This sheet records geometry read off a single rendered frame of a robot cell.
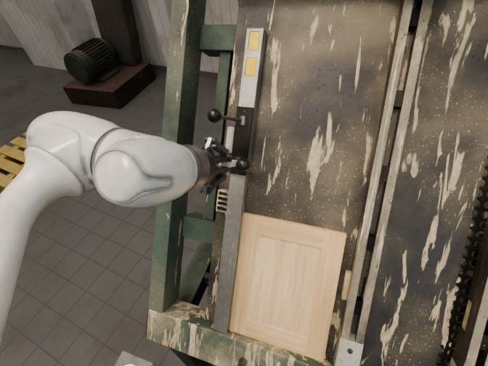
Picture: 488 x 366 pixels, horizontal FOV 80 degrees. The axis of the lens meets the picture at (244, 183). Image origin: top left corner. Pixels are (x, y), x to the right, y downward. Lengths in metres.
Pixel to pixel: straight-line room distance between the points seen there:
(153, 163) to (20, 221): 0.19
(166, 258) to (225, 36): 0.76
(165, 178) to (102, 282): 2.12
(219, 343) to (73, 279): 1.74
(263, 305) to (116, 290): 1.57
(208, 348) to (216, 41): 1.02
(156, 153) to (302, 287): 0.67
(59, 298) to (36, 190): 2.14
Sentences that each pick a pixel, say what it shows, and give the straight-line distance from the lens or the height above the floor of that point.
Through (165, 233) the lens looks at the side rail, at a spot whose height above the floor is 1.14.
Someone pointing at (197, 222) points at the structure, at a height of 1.11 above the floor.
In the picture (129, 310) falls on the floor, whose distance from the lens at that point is 2.30.
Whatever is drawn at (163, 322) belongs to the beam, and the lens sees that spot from 1.17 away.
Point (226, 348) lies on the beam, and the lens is 1.10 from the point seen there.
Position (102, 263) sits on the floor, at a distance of 2.60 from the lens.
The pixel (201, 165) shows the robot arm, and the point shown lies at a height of 1.59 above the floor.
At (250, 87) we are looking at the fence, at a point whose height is 1.52.
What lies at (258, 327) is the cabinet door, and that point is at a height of 0.93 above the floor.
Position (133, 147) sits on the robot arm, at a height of 1.70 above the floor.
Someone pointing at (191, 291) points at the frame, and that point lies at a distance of 1.30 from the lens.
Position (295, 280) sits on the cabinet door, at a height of 1.07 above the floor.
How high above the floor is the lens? 1.93
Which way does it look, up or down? 45 degrees down
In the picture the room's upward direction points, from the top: 9 degrees counter-clockwise
